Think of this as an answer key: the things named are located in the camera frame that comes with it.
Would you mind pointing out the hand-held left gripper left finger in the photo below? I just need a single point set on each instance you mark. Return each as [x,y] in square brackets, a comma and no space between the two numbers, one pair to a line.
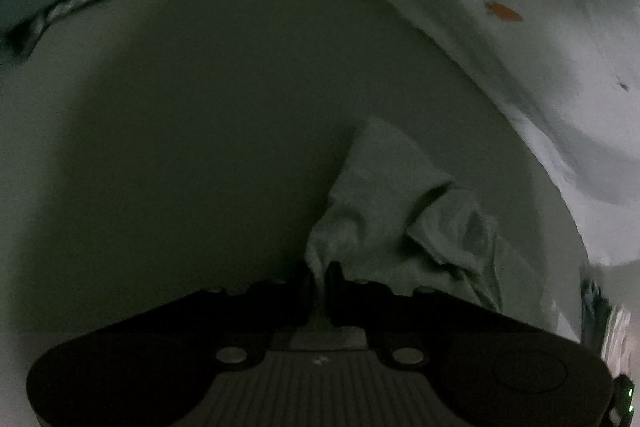
[306,294]

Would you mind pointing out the blue grey cloth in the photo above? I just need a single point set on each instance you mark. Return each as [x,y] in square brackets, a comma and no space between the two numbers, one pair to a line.
[593,302]

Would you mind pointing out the white ribbed folded cloth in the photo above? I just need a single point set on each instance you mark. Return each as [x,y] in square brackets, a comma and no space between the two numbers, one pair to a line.
[618,332]

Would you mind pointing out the plain white garment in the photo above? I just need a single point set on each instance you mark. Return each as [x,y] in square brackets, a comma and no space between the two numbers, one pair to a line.
[380,207]

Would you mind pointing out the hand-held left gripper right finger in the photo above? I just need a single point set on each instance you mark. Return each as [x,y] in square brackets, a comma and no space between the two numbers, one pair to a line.
[334,297]

